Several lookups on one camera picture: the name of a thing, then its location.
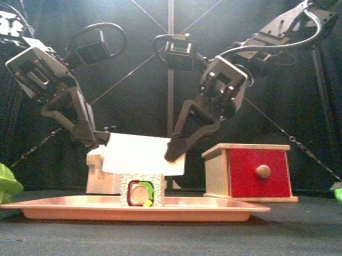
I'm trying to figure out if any toy sushi roll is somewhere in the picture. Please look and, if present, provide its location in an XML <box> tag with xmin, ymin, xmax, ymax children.
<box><xmin>119</xmin><ymin>173</ymin><xmax>167</xmax><ymax>208</ymax></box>

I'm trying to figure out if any wooden coin box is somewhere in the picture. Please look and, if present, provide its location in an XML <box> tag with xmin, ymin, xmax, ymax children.
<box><xmin>201</xmin><ymin>143</ymin><xmax>300</xmax><ymax>203</ymax></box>

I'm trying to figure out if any light wooden cube block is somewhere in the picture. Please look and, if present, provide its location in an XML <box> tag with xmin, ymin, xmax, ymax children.
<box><xmin>86</xmin><ymin>145</ymin><xmax>125</xmax><ymax>195</ymax></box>

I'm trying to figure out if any red drawer wooden knob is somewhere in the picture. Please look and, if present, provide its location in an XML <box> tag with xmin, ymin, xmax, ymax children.
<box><xmin>226</xmin><ymin>148</ymin><xmax>294</xmax><ymax>198</ymax></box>

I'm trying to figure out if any green toy lettuce leaf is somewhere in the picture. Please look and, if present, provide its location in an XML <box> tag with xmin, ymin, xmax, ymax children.
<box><xmin>0</xmin><ymin>163</ymin><xmax>24</xmax><ymax>205</ymax></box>

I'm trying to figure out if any pink plastic tray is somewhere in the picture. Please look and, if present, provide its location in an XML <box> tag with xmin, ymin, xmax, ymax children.
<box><xmin>0</xmin><ymin>194</ymin><xmax>271</xmax><ymax>223</ymax></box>

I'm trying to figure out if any metal frame pole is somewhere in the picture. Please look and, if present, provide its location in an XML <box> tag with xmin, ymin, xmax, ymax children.
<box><xmin>166</xmin><ymin>0</ymin><xmax>177</xmax><ymax>138</ymax></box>

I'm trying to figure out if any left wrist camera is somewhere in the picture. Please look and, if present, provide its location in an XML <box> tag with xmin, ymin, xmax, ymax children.
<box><xmin>72</xmin><ymin>29</ymin><xmax>114</xmax><ymax>67</ymax></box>

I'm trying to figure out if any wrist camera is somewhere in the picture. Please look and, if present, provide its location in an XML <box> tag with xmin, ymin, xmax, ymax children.
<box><xmin>163</xmin><ymin>35</ymin><xmax>199</xmax><ymax>73</ymax></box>
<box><xmin>72</xmin><ymin>29</ymin><xmax>114</xmax><ymax>67</ymax></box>

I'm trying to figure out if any diagonal frame brace wire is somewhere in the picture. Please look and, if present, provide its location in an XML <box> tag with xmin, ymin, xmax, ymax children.
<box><xmin>130</xmin><ymin>0</ymin><xmax>342</xmax><ymax>183</ymax></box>
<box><xmin>10</xmin><ymin>0</ymin><xmax>225</xmax><ymax>168</ymax></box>

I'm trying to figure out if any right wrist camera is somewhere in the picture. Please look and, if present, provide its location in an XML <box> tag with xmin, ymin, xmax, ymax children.
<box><xmin>163</xmin><ymin>35</ymin><xmax>199</xmax><ymax>73</ymax></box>

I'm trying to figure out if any grey right arm cable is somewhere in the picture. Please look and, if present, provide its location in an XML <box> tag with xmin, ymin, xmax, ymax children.
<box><xmin>218</xmin><ymin>0</ymin><xmax>325</xmax><ymax>58</ymax></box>

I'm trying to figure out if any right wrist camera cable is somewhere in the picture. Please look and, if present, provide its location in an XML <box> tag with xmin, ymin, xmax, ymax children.
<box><xmin>153</xmin><ymin>33</ymin><xmax>171</xmax><ymax>65</ymax></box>

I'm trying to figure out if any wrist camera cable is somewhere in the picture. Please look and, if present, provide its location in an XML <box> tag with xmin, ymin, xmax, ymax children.
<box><xmin>153</xmin><ymin>33</ymin><xmax>171</xmax><ymax>65</ymax></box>
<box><xmin>66</xmin><ymin>21</ymin><xmax>130</xmax><ymax>62</ymax></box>

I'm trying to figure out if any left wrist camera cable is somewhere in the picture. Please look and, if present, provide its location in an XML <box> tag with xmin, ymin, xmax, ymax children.
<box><xmin>66</xmin><ymin>21</ymin><xmax>130</xmax><ymax>62</ymax></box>

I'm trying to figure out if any dark frame corner post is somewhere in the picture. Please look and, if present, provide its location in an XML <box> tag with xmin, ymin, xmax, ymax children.
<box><xmin>312</xmin><ymin>44</ymin><xmax>336</xmax><ymax>161</ymax></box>

